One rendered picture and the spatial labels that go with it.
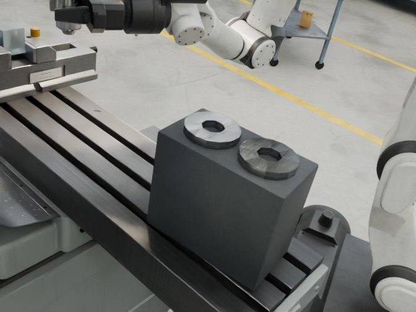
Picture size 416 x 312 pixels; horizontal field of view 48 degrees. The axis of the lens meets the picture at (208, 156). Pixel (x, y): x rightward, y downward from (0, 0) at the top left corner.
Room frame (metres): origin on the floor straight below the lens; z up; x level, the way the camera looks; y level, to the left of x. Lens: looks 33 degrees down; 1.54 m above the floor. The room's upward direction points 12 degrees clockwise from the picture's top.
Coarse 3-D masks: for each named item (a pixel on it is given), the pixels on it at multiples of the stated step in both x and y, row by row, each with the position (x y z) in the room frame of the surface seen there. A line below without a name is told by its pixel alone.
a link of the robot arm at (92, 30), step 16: (96, 0) 0.84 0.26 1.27; (112, 0) 0.87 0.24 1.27; (128, 0) 0.88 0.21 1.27; (144, 0) 0.89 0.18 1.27; (96, 16) 0.81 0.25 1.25; (112, 16) 0.84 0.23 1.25; (128, 16) 0.87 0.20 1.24; (144, 16) 0.87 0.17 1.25; (96, 32) 0.82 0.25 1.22; (128, 32) 0.88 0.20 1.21; (144, 32) 0.89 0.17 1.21
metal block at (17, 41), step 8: (0, 24) 0.97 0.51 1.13; (8, 24) 0.98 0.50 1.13; (16, 24) 0.99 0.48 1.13; (0, 32) 0.94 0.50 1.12; (8, 32) 0.95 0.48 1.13; (16, 32) 0.96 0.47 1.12; (24, 32) 0.98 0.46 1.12; (0, 40) 0.94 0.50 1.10; (8, 40) 0.95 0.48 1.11; (16, 40) 0.96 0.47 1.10; (24, 40) 0.98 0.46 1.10; (8, 48) 0.94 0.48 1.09; (16, 48) 0.96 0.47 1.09; (24, 48) 0.98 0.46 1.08
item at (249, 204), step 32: (192, 128) 0.60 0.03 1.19; (224, 128) 0.62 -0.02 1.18; (160, 160) 0.59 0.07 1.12; (192, 160) 0.56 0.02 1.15; (224, 160) 0.55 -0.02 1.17; (256, 160) 0.55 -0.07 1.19; (288, 160) 0.57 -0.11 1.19; (160, 192) 0.59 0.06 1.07; (192, 192) 0.56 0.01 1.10; (224, 192) 0.53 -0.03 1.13; (256, 192) 0.51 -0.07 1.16; (288, 192) 0.51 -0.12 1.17; (160, 224) 0.58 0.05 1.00; (192, 224) 0.55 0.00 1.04; (224, 224) 0.53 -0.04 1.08; (256, 224) 0.50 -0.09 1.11; (288, 224) 0.55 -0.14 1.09; (224, 256) 0.52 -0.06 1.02; (256, 256) 0.50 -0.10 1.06
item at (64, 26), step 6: (60, 6) 0.82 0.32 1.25; (66, 6) 0.82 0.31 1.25; (72, 6) 0.82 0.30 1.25; (78, 6) 0.83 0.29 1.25; (60, 24) 0.82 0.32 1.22; (66, 24) 0.82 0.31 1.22; (72, 24) 0.82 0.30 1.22; (78, 24) 0.83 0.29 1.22; (66, 30) 0.82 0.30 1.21; (72, 30) 0.82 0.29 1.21
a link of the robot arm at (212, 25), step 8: (200, 8) 1.02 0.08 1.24; (208, 8) 1.02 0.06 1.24; (208, 16) 1.02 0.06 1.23; (216, 16) 1.03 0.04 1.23; (208, 24) 1.01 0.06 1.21; (216, 24) 1.01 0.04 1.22; (208, 32) 1.00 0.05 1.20; (216, 32) 1.00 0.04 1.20; (200, 40) 1.00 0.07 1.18; (208, 40) 1.00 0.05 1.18
